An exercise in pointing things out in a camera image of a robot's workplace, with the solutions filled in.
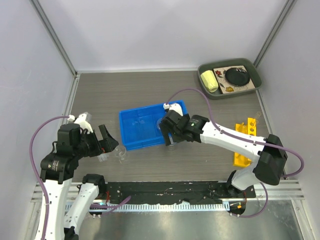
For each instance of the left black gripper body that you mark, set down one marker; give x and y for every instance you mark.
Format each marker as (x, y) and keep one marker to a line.
(88, 146)

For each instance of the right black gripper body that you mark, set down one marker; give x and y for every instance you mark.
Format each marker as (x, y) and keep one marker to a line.
(176, 136)

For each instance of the clear glass flask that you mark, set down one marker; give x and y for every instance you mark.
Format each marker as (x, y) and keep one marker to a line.
(158, 123)

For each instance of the small clear glass beaker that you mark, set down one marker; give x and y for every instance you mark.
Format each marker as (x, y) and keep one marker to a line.
(172, 145)

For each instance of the blue divided plastic bin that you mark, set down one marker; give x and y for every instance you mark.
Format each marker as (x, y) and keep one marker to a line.
(138, 126)

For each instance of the yellow test tube rack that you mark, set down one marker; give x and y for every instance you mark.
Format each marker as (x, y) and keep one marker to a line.
(238, 159)

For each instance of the clear glass test tube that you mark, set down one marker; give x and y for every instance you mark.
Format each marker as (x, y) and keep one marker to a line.
(255, 120)

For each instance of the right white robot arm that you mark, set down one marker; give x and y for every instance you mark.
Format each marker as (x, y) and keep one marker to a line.
(266, 154)

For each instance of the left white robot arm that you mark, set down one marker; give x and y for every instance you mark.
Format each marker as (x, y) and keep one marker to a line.
(56, 174)

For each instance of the pale yellow cup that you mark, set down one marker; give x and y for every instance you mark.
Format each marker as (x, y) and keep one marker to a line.
(209, 80)

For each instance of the grey plastic tray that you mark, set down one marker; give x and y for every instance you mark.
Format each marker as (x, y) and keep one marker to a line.
(230, 62)

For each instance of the floral patterned card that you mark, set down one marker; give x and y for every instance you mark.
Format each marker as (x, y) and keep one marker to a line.
(225, 87)

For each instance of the black round pouch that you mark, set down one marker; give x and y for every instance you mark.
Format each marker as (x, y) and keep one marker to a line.
(237, 76)

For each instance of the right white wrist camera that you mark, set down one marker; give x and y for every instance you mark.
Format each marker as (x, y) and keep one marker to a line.
(173, 107)

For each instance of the slotted cable duct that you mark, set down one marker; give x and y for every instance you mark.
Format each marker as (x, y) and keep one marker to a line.
(182, 207)

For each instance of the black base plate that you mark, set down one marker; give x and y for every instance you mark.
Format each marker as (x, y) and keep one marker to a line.
(170, 192)

